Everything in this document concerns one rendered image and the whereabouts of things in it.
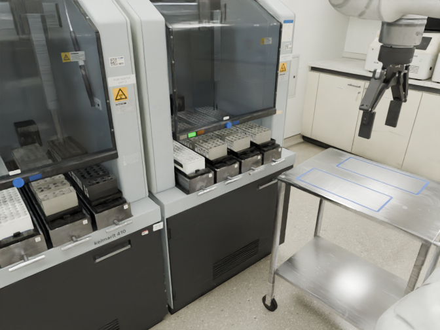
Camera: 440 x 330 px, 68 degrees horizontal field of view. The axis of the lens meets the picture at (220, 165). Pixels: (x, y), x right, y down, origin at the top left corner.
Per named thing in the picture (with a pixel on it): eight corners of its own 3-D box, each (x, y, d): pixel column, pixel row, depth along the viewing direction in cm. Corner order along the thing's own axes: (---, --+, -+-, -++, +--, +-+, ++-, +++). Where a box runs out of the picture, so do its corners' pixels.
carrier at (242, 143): (247, 145, 170) (247, 135, 167) (250, 146, 169) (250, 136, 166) (230, 151, 164) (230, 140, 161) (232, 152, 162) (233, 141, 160)
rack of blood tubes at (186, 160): (154, 154, 164) (152, 143, 162) (171, 149, 170) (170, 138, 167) (186, 177, 144) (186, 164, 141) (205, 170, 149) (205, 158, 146)
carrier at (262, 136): (268, 139, 179) (268, 128, 176) (270, 140, 177) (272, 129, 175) (252, 144, 172) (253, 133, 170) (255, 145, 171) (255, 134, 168)
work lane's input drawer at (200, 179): (122, 145, 191) (120, 131, 187) (144, 140, 198) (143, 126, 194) (194, 199, 140) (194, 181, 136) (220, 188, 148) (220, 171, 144)
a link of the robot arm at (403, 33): (434, 18, 74) (426, 46, 76) (393, 17, 80) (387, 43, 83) (416, 19, 68) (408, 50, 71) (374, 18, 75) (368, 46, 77)
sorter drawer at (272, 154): (188, 128, 216) (188, 115, 212) (205, 124, 224) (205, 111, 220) (269, 168, 166) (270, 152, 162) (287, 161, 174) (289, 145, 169)
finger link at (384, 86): (399, 74, 78) (397, 71, 77) (375, 114, 78) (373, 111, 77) (382, 72, 81) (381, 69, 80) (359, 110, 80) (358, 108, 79)
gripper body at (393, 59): (406, 48, 72) (395, 90, 76) (422, 45, 77) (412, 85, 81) (373, 44, 77) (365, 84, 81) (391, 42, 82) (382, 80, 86)
